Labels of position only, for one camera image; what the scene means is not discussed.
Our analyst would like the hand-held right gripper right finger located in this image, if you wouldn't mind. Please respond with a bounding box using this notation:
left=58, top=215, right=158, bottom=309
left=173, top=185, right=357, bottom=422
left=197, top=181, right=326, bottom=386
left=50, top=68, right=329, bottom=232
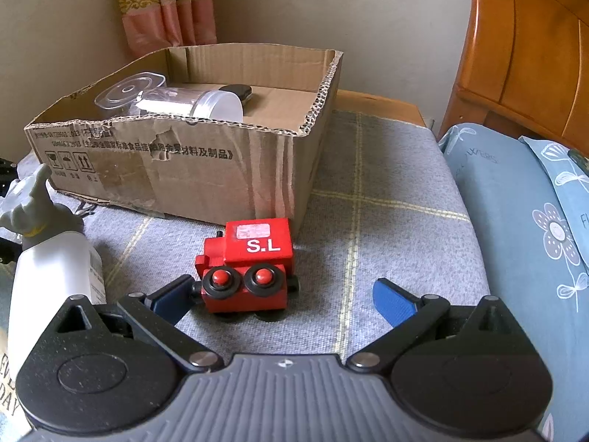
left=347, top=279, right=537, bottom=372

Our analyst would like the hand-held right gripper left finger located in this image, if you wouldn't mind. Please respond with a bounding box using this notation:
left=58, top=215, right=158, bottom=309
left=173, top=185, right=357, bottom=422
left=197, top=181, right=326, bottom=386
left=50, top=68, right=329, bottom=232
left=28, top=274, right=226, bottom=376

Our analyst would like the white spray bottle grey head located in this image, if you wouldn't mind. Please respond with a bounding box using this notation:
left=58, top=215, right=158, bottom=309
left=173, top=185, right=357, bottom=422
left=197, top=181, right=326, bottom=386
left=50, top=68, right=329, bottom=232
left=0, top=163, right=107, bottom=378

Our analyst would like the red toy train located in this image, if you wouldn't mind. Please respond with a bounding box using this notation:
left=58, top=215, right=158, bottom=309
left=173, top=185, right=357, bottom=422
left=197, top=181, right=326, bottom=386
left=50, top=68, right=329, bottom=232
left=194, top=217, right=302, bottom=322

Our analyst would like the brown cardboard box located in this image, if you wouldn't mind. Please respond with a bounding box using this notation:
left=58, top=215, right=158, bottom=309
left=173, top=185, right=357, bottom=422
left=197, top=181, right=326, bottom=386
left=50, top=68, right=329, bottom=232
left=24, top=43, right=344, bottom=232

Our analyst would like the clear plastic jar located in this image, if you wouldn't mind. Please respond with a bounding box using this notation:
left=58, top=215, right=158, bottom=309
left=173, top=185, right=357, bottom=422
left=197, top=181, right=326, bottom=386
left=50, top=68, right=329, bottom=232
left=131, top=87, right=244, bottom=124

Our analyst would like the checked grey blue cloth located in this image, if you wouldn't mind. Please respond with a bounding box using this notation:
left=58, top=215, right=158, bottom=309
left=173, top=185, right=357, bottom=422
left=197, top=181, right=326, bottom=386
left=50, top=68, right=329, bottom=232
left=0, top=110, right=491, bottom=442

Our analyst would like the blue floral bed sheet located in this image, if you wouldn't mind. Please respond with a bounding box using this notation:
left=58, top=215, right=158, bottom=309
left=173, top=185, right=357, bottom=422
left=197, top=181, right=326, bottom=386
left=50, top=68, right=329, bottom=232
left=437, top=122, right=589, bottom=442

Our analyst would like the cream printed card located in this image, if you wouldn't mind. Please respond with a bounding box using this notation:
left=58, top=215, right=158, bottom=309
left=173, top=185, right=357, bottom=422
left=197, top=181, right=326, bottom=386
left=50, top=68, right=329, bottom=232
left=0, top=354, right=25, bottom=422

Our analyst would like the wooden nightstand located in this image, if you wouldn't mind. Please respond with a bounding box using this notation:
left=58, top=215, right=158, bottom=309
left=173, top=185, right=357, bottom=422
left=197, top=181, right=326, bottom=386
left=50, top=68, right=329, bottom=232
left=338, top=90, right=427, bottom=128

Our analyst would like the blue floral pillow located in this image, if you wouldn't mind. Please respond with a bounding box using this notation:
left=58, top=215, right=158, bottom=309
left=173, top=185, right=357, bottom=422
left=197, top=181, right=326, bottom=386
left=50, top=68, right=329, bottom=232
left=519, top=136, right=589, bottom=271

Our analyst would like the pink curtain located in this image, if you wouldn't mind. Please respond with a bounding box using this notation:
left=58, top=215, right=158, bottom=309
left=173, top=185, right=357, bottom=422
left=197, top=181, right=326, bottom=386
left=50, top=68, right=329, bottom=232
left=114, top=0, right=217, bottom=56

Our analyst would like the wooden headboard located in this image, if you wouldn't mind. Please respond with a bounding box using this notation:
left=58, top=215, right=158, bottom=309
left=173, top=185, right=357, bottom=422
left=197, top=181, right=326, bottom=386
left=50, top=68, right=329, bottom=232
left=444, top=0, right=589, bottom=154

